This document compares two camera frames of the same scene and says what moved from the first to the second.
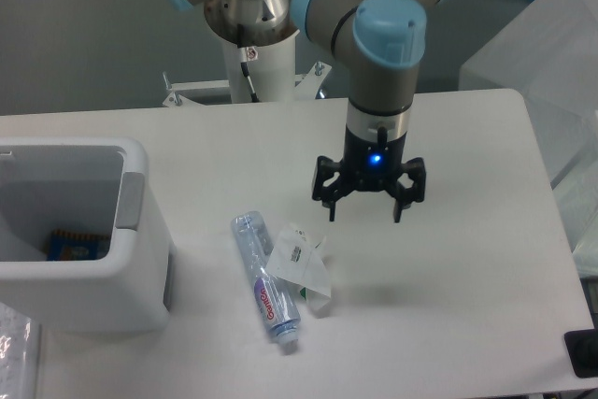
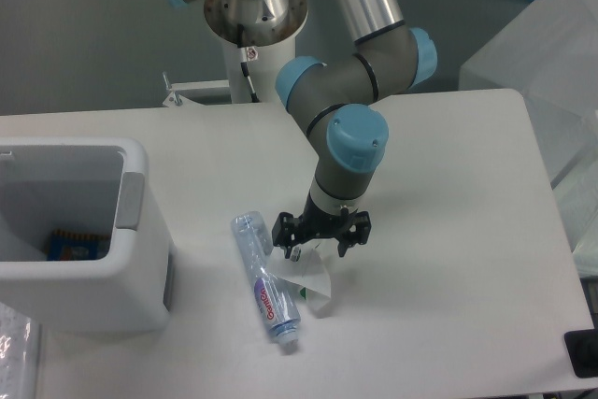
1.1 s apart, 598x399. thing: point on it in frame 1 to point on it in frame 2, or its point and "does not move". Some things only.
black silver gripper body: x=374 y=148 to x=316 y=222
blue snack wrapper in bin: x=68 y=246 does not move
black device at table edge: x=582 y=349 does not move
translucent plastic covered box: x=549 y=58 does not move
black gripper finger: x=328 y=195 to x=285 y=232
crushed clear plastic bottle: x=277 y=305 does not move
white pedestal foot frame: x=306 y=86 does not move
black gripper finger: x=405 y=196 to x=358 y=233
